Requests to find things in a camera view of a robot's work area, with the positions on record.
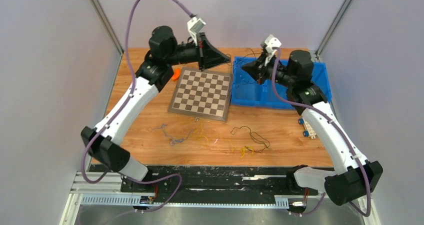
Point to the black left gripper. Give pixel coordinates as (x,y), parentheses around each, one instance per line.
(209,56)

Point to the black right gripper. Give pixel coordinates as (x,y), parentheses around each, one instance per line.
(257,69)

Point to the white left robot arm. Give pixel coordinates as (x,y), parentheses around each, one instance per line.
(103,141)

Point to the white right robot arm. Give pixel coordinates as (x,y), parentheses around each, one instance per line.
(354,176)

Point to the blue plastic divided bin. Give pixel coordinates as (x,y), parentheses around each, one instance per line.
(247,92)

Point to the orange plastic piece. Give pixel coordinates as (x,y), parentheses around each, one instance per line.
(176,74)

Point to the wooden chessboard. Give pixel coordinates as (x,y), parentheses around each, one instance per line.
(202,94)

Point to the white toy car blue wheels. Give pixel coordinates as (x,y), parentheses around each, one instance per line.
(308,131)

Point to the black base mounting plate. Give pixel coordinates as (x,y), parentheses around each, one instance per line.
(228,184)

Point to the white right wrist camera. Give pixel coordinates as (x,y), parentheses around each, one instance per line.
(268,47)

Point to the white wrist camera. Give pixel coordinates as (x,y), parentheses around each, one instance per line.
(194,26)
(268,47)

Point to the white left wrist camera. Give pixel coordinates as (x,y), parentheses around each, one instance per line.
(194,26)

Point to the right aluminium frame post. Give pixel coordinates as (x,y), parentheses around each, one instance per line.
(333,26)

